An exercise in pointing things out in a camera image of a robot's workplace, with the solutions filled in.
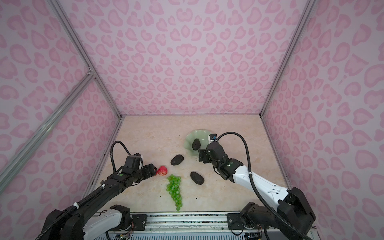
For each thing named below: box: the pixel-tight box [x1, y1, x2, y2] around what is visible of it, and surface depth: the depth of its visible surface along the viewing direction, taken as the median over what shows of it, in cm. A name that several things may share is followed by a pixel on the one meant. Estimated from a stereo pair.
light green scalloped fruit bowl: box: [184, 129, 211, 157], surface depth 105 cm
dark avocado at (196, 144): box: [192, 138, 201, 151], surface depth 102 cm
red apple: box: [158, 165, 168, 176], surface depth 88 cm
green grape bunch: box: [166, 174, 183, 211], surface depth 81 cm
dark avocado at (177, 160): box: [170, 154, 184, 166], surface depth 94 cm
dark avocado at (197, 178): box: [190, 171, 205, 185], surface depth 86 cm
